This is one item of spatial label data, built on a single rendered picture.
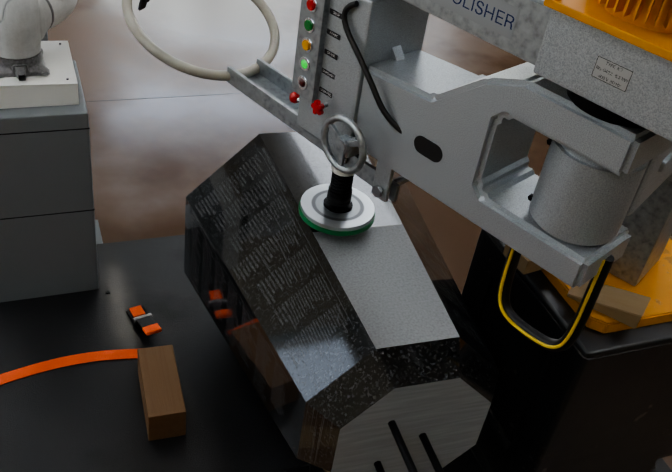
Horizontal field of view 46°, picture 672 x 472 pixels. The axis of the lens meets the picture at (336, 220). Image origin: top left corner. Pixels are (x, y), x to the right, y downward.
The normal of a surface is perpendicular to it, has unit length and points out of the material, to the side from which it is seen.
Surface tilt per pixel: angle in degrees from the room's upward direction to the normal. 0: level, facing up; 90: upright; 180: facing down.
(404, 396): 90
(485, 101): 90
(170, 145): 0
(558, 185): 90
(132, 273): 0
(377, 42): 90
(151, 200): 0
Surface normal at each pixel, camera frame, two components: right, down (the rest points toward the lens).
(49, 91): 0.35, 0.60
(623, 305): -0.04, -0.86
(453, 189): -0.72, 0.33
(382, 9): 0.68, 0.50
